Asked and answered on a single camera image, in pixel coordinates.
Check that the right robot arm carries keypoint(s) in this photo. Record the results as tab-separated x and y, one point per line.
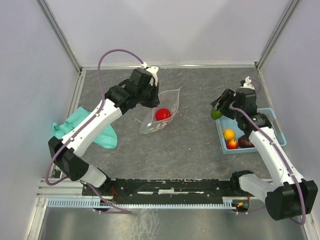
289	195

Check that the green mango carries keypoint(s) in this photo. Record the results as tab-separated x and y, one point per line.
215	114

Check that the red yellow peach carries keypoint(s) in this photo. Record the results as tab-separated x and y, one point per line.
232	144

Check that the teal cloth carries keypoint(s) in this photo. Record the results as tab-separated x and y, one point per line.
107	139

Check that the red apple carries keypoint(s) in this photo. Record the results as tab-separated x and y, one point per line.
162	114

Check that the yellow lemon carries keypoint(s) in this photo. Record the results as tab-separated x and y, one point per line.
228	134

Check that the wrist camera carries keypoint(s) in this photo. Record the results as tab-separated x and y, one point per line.
247	83
152	69

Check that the clear dotted zip bag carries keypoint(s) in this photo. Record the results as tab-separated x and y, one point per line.
169	99

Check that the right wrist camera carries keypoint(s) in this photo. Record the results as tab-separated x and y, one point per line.
247	83

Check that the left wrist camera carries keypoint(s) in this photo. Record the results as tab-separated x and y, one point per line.
152	69

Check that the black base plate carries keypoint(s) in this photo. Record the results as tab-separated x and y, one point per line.
167	191

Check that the blue plastic basket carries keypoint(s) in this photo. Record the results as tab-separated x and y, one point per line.
226	123

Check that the dark purple fruit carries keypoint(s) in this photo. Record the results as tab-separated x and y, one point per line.
244	142

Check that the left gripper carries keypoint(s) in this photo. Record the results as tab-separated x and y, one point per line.
155	101

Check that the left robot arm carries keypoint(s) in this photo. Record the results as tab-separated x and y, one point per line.
141	88

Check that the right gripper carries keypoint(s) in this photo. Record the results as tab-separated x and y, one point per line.
227	96

